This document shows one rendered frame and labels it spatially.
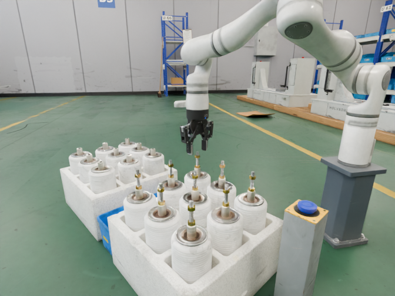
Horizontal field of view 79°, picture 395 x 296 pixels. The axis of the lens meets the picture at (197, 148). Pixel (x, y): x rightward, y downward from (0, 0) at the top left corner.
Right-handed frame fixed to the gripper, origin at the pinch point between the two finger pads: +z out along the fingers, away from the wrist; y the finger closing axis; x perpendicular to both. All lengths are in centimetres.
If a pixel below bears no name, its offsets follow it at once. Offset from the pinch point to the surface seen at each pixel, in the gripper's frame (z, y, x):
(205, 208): 11.4, -12.3, -16.2
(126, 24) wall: -140, 277, 552
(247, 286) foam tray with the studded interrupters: 29.0, -10.9, -31.1
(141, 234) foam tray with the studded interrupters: 17.5, -27.4, -6.3
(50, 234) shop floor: 35, -42, 39
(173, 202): 13.9, -14.3, -3.8
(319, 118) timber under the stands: 29, 255, 49
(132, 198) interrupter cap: 10.0, -25.7, 0.8
